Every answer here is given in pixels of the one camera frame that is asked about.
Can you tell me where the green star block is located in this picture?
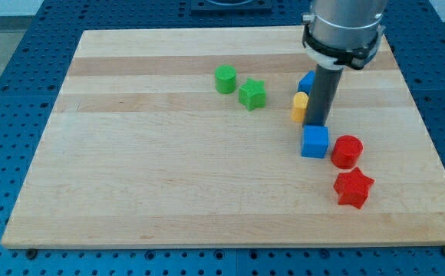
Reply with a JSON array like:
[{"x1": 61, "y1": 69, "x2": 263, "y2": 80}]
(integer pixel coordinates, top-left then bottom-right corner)
[{"x1": 239, "y1": 78, "x2": 266, "y2": 111}]

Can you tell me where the green cylinder block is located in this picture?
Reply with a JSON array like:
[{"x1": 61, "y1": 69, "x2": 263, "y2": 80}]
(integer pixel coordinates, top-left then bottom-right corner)
[{"x1": 214, "y1": 64, "x2": 236, "y2": 94}]

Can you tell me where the wooden board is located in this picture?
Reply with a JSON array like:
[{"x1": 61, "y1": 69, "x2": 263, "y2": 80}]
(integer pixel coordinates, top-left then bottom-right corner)
[{"x1": 1, "y1": 26, "x2": 445, "y2": 249}]

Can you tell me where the red cylinder block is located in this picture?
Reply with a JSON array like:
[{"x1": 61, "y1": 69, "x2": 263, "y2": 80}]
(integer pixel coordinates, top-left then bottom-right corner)
[{"x1": 331, "y1": 135, "x2": 364, "y2": 169}]

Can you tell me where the yellow block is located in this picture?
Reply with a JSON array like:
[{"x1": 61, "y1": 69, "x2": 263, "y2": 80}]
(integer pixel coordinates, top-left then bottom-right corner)
[{"x1": 290, "y1": 91, "x2": 308, "y2": 123}]

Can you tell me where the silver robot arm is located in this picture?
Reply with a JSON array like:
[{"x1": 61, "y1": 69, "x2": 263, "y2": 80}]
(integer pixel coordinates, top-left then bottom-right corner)
[{"x1": 302, "y1": 0, "x2": 387, "y2": 71}]

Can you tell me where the blue block behind rod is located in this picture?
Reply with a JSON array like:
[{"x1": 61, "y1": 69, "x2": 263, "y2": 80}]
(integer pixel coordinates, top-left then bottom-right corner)
[{"x1": 297, "y1": 71, "x2": 315, "y2": 94}]

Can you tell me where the red star block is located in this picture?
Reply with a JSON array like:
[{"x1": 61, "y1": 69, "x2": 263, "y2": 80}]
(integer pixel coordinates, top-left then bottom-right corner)
[{"x1": 333, "y1": 167, "x2": 375, "y2": 209}]

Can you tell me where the blue cube block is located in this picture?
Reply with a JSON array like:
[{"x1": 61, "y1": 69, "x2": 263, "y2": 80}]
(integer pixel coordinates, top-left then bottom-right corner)
[{"x1": 301, "y1": 125, "x2": 329, "y2": 159}]

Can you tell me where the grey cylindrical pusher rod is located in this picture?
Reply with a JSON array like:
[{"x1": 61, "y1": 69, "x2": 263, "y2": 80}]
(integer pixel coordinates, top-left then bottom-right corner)
[{"x1": 302, "y1": 64, "x2": 343, "y2": 127}]

